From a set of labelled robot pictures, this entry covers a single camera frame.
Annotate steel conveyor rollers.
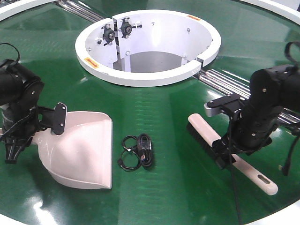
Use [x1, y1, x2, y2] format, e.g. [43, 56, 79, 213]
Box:
[193, 69, 300, 126]

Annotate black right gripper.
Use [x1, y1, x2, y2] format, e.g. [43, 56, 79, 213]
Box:
[211, 127, 272, 170]

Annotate pink hand brush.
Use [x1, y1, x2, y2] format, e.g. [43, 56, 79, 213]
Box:
[187, 113, 278, 195]

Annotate orange warning sticker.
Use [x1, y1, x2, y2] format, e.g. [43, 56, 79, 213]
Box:
[84, 57, 99, 68]

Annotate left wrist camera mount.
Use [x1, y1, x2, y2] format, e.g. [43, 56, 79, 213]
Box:
[37, 103, 67, 135]

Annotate pink plastic dustpan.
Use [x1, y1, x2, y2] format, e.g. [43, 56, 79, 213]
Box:
[32, 111, 113, 189]

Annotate right black bearing block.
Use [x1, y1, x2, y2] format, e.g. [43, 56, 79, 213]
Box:
[119, 17, 143, 38]

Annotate black bearing block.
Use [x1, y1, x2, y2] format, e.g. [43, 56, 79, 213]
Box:
[119, 17, 143, 38]
[101, 23, 115, 46]

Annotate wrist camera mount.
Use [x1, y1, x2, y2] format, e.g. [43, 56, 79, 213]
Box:
[204, 93, 247, 117]
[37, 103, 67, 135]

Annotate white outer conveyor rim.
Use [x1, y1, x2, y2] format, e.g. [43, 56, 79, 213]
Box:
[0, 0, 300, 35]

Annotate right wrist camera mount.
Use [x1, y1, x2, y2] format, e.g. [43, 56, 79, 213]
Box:
[204, 93, 247, 117]

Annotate white inner conveyor ring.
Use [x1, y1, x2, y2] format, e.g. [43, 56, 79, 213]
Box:
[75, 9, 222, 88]

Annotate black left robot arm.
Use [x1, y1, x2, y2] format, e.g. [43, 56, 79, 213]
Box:
[0, 55, 64, 164]

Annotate steel rollers far left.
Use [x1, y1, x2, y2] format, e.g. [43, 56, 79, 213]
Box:
[55, 0, 105, 23]

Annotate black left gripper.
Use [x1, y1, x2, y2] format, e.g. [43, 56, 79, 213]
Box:
[0, 105, 56, 164]

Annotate black usb cable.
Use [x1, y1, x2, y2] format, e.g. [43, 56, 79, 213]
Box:
[117, 133, 154, 172]

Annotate left black bearing block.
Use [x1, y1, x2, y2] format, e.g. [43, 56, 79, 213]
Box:
[101, 23, 115, 46]

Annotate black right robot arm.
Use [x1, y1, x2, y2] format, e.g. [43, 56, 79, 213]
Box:
[207, 41, 300, 169]

